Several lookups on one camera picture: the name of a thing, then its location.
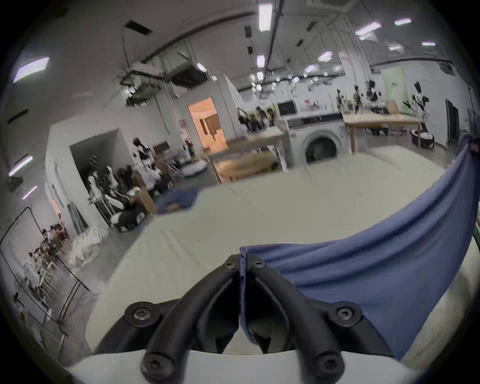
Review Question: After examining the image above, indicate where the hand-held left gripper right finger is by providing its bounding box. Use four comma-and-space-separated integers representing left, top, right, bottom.
242, 255, 394, 382

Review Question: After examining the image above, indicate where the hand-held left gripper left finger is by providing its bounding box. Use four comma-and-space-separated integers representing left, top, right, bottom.
94, 254, 241, 382

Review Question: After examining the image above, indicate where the blue garment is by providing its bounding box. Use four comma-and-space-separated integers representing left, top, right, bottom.
239, 134, 480, 361

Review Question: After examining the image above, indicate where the white and black humanoid robot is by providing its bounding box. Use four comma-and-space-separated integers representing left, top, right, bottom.
411, 81, 436, 148

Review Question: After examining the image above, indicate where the long wooden table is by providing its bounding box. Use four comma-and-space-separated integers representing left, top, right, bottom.
343, 112, 423, 155

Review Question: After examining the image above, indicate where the bed with beige sheet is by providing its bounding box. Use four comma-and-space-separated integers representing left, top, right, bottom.
85, 144, 480, 376

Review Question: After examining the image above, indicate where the pile of white bags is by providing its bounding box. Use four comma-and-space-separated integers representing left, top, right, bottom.
68, 228, 110, 265

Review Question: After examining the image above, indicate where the dark blue folded cloth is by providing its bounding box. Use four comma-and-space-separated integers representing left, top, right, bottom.
154, 187, 202, 215

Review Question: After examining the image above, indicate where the black metal clothes rack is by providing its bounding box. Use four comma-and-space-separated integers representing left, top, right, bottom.
0, 205, 91, 337

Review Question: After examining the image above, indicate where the group of humanoid robots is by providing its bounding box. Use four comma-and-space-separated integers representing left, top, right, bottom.
87, 137, 175, 232

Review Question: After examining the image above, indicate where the group of people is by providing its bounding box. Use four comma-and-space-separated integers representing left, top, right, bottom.
238, 106, 279, 133
25, 213, 71, 268

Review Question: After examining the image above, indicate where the white washing machine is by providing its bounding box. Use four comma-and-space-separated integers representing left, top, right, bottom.
288, 121, 352, 166

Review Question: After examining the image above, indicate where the wooden table with shelf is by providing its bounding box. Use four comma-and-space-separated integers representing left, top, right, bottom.
205, 126, 290, 185

